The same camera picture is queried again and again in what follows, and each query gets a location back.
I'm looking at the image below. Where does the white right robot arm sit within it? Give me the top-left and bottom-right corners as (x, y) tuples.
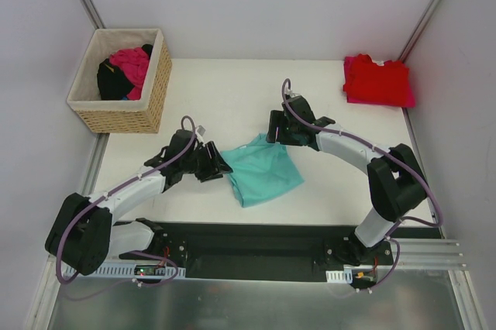
(266, 95), (427, 266)

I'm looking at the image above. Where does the left white cable duct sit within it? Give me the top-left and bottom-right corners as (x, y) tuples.
(78, 263), (186, 280)

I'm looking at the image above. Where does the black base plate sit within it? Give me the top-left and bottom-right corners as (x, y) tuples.
(118, 218), (394, 283)

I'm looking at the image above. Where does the right white cable duct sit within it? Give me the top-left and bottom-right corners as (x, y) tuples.
(325, 269), (353, 284)

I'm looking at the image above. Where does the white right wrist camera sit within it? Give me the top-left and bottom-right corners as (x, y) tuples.
(287, 92), (302, 100)

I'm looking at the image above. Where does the teal t shirt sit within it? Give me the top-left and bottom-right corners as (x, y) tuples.
(221, 133), (304, 208)

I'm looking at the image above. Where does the wicker basket with liner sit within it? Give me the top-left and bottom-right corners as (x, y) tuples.
(67, 28), (172, 133)

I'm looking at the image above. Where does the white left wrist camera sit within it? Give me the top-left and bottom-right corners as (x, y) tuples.
(195, 125), (206, 138)

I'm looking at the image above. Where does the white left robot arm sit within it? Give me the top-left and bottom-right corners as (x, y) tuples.
(45, 129), (233, 276)

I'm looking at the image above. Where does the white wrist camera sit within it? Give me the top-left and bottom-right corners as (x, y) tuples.
(195, 125), (206, 138)
(287, 92), (302, 100)

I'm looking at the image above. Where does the magenta t shirt in basket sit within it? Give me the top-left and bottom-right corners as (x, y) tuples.
(109, 43), (153, 101)

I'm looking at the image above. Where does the white cable duct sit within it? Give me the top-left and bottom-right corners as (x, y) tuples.
(325, 269), (353, 284)
(78, 263), (186, 280)

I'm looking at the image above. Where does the right aluminium frame post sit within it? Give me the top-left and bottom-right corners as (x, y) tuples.
(398, 0), (444, 63)

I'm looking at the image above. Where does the red t shirt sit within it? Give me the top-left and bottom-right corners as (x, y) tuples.
(343, 53), (418, 109)

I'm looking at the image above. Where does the black t shirt in basket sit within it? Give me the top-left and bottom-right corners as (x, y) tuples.
(97, 55), (132, 101)

